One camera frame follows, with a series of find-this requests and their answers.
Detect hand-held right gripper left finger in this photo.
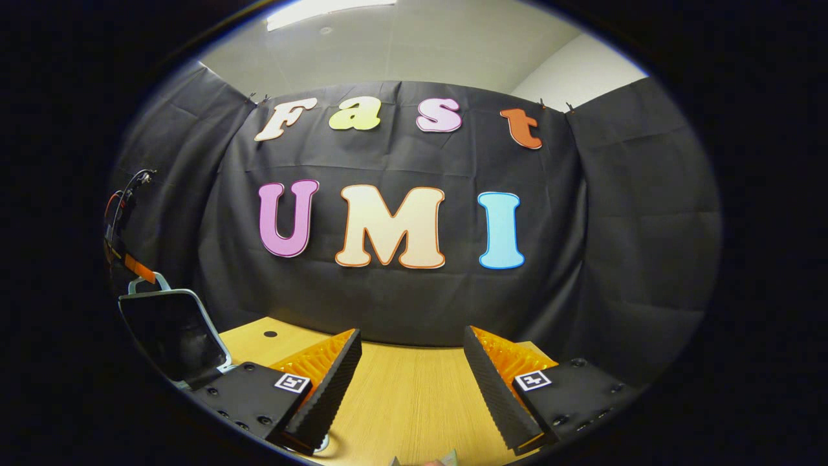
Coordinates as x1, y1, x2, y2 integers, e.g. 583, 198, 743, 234
193, 328, 362, 455

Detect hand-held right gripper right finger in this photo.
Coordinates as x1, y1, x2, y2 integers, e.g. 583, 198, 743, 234
463, 326, 639, 455

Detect light blue suitcase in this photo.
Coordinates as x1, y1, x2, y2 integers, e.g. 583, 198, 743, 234
118, 272, 234, 391

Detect black backdrop cloth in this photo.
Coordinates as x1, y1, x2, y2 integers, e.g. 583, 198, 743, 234
107, 61, 723, 389

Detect ceiling light panel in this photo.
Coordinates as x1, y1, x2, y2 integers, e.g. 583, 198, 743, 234
267, 0, 397, 31

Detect black cable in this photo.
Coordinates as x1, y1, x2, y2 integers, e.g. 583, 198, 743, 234
111, 170, 157, 243

